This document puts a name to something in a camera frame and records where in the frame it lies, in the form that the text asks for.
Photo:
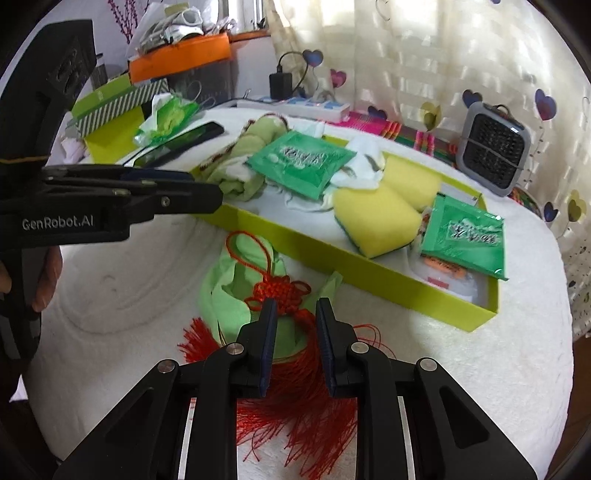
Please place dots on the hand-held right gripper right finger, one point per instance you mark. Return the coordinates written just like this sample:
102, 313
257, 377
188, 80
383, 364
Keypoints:
325, 341

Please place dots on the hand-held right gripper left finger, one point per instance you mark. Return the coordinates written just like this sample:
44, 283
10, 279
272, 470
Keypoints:
268, 341

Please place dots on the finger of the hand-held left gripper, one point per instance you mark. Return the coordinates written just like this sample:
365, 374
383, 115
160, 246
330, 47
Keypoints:
157, 174
184, 198

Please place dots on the red knot tassel ornament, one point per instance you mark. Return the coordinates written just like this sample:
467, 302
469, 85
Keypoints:
281, 290

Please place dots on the light green cloth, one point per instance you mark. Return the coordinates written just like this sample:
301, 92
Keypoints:
231, 295

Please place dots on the green rabbit print towel roll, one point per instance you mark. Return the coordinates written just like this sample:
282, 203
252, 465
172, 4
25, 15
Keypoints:
235, 157

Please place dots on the lime green box tray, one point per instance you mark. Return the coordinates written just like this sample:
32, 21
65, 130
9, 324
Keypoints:
323, 256

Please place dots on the green tea packet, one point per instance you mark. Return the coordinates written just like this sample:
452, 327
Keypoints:
300, 161
466, 235

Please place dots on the yellow green scouring sponge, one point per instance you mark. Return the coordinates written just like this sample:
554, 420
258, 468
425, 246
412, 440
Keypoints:
415, 180
374, 221

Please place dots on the clear mask packet orange print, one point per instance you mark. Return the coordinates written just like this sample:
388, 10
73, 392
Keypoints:
443, 267

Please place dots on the person's left hand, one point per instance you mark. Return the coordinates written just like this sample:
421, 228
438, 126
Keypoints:
48, 277

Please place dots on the black smartphone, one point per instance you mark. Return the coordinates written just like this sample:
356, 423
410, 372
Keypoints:
184, 141

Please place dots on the green tissue packet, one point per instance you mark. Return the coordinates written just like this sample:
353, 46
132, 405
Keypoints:
171, 117

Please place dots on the grey striped lime box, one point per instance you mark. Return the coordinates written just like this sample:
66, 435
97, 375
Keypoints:
120, 104

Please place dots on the orange box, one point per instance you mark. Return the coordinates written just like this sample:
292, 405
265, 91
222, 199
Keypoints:
184, 55

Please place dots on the black charger adapter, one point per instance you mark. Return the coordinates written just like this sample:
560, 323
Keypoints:
280, 85

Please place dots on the pile of white packaging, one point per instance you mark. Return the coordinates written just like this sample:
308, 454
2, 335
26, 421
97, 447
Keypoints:
180, 23

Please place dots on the white power strip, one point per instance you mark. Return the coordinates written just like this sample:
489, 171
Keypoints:
314, 110

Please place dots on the window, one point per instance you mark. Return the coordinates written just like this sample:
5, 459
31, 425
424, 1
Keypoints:
240, 14

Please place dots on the small grey heater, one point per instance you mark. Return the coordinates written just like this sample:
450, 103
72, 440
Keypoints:
494, 147

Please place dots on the heart print curtain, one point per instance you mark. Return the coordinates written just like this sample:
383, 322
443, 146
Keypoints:
415, 46

